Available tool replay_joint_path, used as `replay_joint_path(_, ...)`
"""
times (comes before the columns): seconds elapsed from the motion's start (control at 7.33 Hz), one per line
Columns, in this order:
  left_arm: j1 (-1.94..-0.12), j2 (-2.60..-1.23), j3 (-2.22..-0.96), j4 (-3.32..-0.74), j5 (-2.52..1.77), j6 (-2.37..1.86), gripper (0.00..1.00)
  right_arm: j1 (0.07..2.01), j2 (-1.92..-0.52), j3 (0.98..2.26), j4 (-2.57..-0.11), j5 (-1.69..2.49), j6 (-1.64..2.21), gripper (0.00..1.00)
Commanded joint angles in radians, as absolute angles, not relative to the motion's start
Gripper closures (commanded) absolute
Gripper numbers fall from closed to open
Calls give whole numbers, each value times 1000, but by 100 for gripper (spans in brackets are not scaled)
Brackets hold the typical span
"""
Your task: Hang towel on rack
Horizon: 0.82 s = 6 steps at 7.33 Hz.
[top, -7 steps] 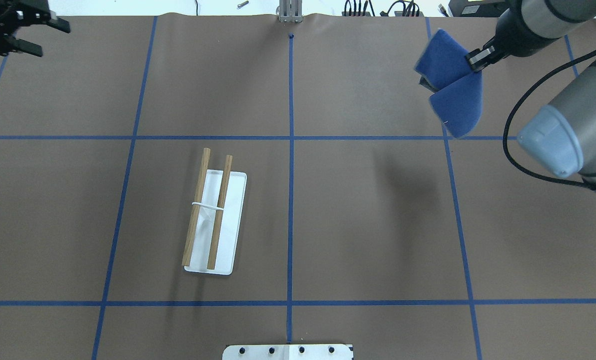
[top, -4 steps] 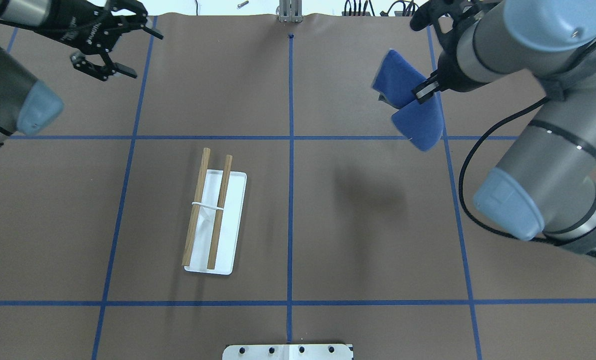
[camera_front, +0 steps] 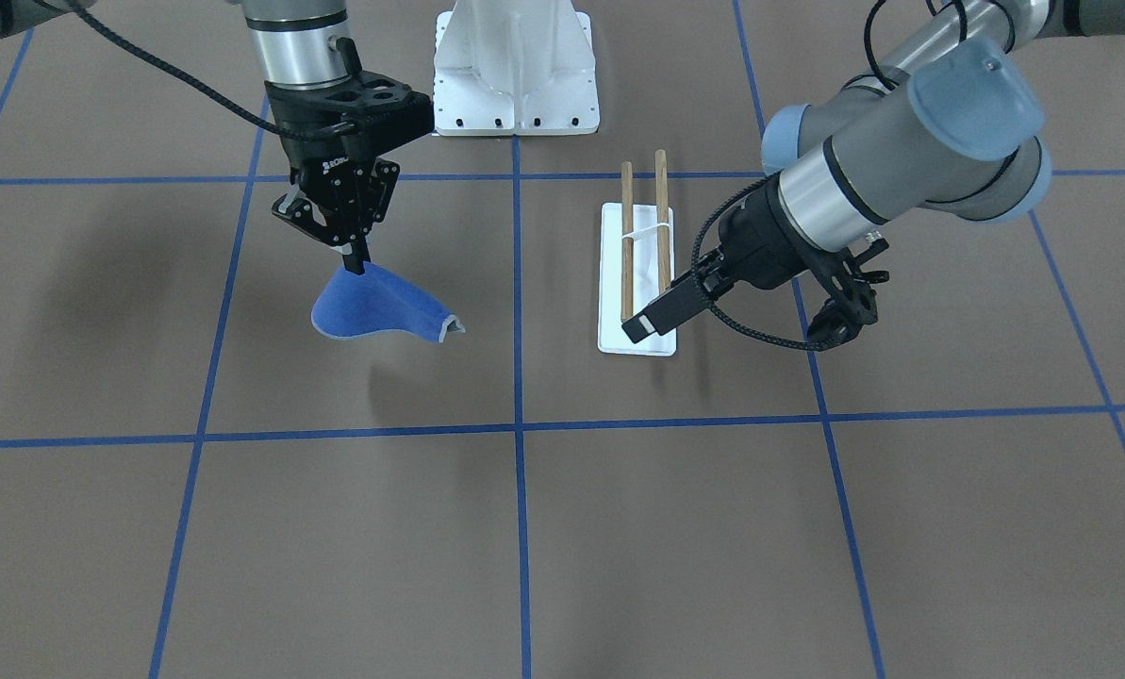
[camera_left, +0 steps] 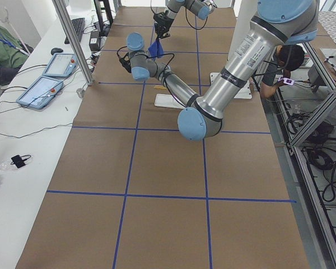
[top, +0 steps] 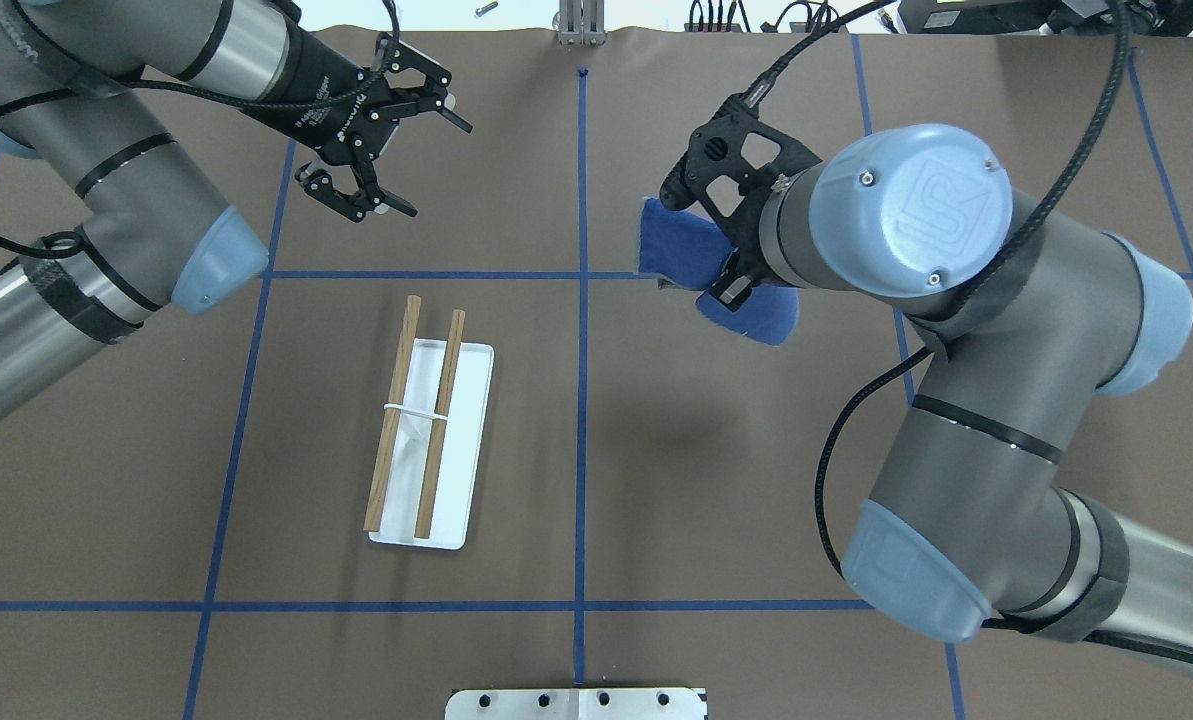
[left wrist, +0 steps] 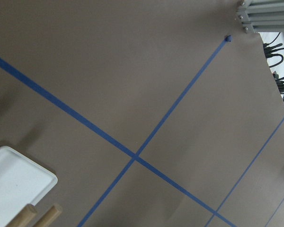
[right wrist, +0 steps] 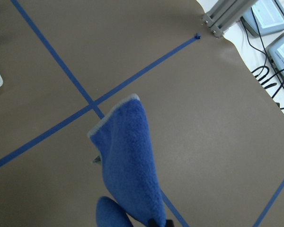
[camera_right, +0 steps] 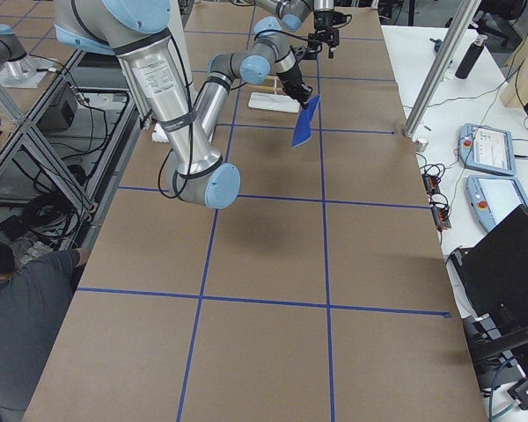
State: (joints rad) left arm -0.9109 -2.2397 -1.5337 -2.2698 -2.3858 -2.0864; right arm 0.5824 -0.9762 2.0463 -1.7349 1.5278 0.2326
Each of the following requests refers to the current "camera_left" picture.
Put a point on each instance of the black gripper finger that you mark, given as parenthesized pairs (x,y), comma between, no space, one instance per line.
(158,31)
(166,35)

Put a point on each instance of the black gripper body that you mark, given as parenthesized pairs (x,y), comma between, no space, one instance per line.
(162,22)

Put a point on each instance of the blue microfiber towel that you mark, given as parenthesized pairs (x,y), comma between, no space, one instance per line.
(156,49)

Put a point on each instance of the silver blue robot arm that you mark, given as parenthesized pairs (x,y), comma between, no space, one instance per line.
(201,9)
(274,23)

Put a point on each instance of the left wooden rack rod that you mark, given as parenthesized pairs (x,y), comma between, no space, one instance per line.
(158,87)

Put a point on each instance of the white towel rack base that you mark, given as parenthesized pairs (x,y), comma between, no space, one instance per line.
(167,101)

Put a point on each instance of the black power adapter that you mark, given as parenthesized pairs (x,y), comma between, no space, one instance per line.
(95,41)

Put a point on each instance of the black keyboard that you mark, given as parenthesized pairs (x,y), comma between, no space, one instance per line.
(79,26)

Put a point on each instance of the small silver cylinder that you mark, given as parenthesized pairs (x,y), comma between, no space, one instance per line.
(80,92)

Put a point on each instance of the far teach pendant tablet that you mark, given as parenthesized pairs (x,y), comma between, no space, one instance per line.
(61,65)

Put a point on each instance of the teach pendant tablet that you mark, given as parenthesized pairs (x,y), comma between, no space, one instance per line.
(40,93)
(61,65)

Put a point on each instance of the black computer mouse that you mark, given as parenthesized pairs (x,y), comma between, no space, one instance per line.
(56,50)

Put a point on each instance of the person in grey shirt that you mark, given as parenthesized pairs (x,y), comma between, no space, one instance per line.
(286,59)

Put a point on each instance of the near teach pendant tablet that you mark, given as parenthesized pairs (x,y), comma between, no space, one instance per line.
(40,93)

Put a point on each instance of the person in green shirt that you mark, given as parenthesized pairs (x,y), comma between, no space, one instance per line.
(13,55)

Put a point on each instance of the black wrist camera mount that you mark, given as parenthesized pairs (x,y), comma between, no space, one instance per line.
(125,62)

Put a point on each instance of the aluminium frame post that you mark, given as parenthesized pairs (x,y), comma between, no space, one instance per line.
(68,28)

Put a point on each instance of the small black device with cable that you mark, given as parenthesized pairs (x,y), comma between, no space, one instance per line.
(20,160)

